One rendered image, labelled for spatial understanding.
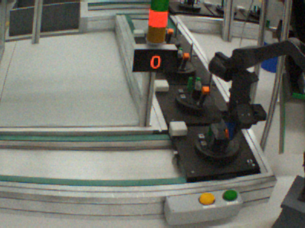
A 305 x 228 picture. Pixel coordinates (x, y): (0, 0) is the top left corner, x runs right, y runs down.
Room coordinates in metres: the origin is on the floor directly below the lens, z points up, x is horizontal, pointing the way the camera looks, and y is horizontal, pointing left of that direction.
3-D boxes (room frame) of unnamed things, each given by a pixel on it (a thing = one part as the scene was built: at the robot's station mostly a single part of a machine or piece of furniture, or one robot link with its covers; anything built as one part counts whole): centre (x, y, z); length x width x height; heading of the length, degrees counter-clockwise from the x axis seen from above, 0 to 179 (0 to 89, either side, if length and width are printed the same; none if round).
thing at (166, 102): (1.33, -0.14, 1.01); 0.24 x 0.24 x 0.13; 14
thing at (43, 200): (0.87, 0.03, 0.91); 0.89 x 0.06 x 0.11; 104
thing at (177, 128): (1.16, -0.08, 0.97); 0.05 x 0.05 x 0.04; 14
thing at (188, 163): (1.08, -0.20, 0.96); 0.24 x 0.24 x 0.02; 14
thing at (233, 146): (1.08, -0.20, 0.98); 0.14 x 0.14 x 0.02
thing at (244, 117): (0.96, -0.24, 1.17); 0.07 x 0.07 x 0.06; 15
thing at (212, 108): (1.01, -0.22, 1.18); 0.19 x 0.06 x 0.08; 104
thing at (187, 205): (0.85, -0.17, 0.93); 0.21 x 0.07 x 0.06; 104
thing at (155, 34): (1.15, 0.01, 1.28); 0.05 x 0.05 x 0.05
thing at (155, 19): (1.15, 0.01, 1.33); 0.05 x 0.05 x 0.05
